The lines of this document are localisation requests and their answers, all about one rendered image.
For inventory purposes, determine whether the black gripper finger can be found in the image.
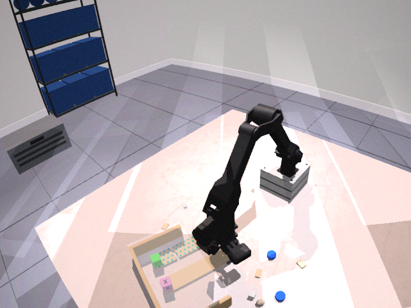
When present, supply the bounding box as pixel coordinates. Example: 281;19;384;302
219;244;229;255

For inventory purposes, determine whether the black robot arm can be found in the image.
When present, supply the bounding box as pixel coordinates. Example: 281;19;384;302
192;103;303;255

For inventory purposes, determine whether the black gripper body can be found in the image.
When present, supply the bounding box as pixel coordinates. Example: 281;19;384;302
220;223;252;265

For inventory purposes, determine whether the white strip with cyan polka dots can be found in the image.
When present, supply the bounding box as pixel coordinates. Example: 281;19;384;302
191;237;199;249

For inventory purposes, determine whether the blue round disc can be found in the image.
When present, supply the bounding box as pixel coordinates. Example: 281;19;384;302
275;291;285;302
267;250;276;260

